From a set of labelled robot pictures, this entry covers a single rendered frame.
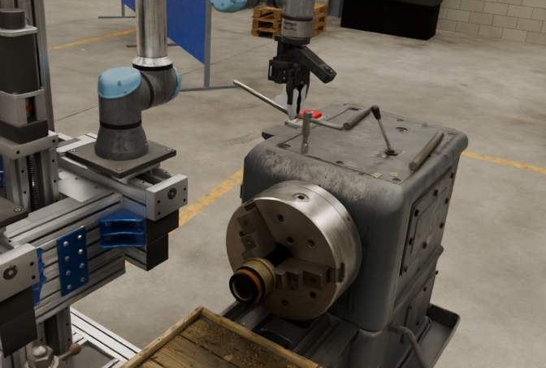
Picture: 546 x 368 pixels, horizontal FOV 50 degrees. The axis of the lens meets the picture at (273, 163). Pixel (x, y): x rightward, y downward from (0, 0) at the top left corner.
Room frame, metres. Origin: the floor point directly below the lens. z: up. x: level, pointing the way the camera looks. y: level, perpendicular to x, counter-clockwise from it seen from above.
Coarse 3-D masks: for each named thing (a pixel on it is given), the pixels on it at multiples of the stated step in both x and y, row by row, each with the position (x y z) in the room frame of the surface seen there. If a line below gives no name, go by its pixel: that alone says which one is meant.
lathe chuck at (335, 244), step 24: (264, 192) 1.24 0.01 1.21; (288, 192) 1.21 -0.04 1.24; (312, 192) 1.22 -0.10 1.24; (264, 216) 1.18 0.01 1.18; (288, 216) 1.15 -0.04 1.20; (312, 216) 1.13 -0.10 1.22; (336, 216) 1.17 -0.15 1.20; (240, 240) 1.21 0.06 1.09; (288, 240) 1.15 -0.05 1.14; (312, 240) 1.12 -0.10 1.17; (336, 240) 1.11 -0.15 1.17; (240, 264) 1.21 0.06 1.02; (336, 264) 1.08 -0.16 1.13; (288, 288) 1.14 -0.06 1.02; (312, 288) 1.11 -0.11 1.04; (336, 288) 1.08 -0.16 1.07; (288, 312) 1.14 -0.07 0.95; (312, 312) 1.10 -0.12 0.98
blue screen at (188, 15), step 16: (128, 0) 9.18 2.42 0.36; (176, 0) 6.95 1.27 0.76; (192, 0) 6.45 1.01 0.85; (208, 0) 5.99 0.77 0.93; (112, 16) 9.52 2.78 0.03; (128, 16) 9.64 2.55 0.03; (176, 16) 6.95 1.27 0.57; (192, 16) 6.44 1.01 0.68; (208, 16) 5.99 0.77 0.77; (176, 32) 6.95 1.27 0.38; (192, 32) 6.43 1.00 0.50; (208, 32) 5.99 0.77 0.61; (192, 48) 6.43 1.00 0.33; (208, 48) 5.99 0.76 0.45; (208, 64) 6.00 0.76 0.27; (208, 80) 6.00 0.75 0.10
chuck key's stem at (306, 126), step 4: (304, 112) 1.40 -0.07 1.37; (308, 112) 1.40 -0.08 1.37; (304, 116) 1.40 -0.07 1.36; (308, 116) 1.39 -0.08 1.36; (304, 120) 1.40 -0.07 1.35; (308, 120) 1.39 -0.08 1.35; (304, 124) 1.40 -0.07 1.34; (308, 124) 1.39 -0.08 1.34; (304, 128) 1.39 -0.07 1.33; (308, 128) 1.39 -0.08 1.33; (304, 132) 1.39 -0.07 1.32; (308, 132) 1.39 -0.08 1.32; (304, 136) 1.40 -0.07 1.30; (308, 136) 1.40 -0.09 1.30; (304, 140) 1.40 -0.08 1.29; (304, 144) 1.40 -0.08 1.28; (308, 144) 1.41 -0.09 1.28; (304, 148) 1.40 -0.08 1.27; (304, 152) 1.40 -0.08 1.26
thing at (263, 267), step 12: (252, 264) 1.07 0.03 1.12; (264, 264) 1.08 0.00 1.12; (240, 276) 1.04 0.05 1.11; (252, 276) 1.04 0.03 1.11; (264, 276) 1.05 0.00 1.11; (240, 288) 1.06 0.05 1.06; (252, 288) 1.02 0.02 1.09; (264, 288) 1.04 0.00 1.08; (240, 300) 1.04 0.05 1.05; (252, 300) 1.02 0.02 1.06
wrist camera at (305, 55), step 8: (304, 48) 1.42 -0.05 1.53; (296, 56) 1.40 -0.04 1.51; (304, 56) 1.39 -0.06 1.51; (312, 56) 1.41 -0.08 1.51; (304, 64) 1.39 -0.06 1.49; (312, 64) 1.38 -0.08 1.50; (320, 64) 1.39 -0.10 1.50; (312, 72) 1.38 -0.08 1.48; (320, 72) 1.37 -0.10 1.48; (328, 72) 1.37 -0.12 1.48; (328, 80) 1.37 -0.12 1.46
